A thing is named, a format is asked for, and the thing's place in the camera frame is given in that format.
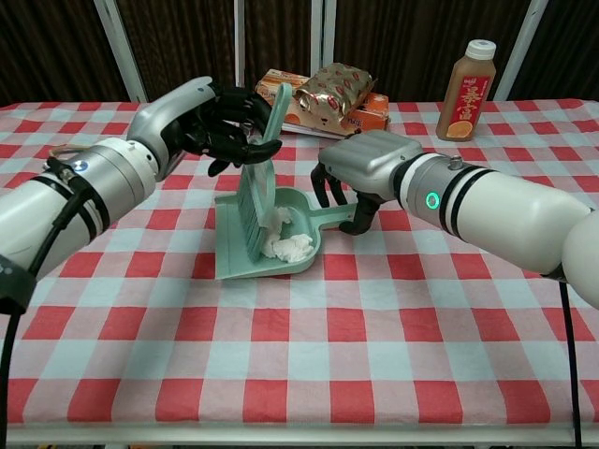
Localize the brown juice bottle white cap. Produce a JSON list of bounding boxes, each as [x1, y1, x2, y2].
[[435, 39, 497, 141]]

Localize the green plastic dustpan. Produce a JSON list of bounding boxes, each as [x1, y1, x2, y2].
[[213, 186, 359, 281]]

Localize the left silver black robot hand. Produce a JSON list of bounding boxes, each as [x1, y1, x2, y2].
[[126, 76, 284, 181]]

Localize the white slanted frame post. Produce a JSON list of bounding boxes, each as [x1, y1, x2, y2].
[[93, 0, 150, 104], [493, 0, 548, 102]]

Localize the white double frame post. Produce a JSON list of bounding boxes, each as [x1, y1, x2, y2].
[[311, 0, 337, 76]]

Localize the orange snack carton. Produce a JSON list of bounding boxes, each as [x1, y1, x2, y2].
[[343, 92, 391, 138]]

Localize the green hand brush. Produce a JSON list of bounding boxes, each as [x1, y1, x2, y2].
[[236, 82, 292, 264]]

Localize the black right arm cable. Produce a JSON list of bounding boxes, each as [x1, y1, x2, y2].
[[557, 279, 585, 449]]

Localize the orange biscuit box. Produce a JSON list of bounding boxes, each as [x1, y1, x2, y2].
[[255, 68, 315, 127]]

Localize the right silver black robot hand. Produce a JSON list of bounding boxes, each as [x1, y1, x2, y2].
[[310, 129, 425, 237]]

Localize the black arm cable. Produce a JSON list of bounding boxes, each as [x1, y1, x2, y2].
[[0, 156, 93, 429], [557, 279, 585, 449]]

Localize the red white checkered tablecloth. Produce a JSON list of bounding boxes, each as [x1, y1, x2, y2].
[[0, 100, 599, 429]]

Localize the white paper ball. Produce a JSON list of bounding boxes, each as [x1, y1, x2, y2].
[[260, 232, 314, 264], [269, 205, 294, 235]]

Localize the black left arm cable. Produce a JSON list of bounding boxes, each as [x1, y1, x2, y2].
[[0, 156, 93, 429]]

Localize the gold foil snack bag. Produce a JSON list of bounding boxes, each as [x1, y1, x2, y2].
[[290, 65, 378, 138]]

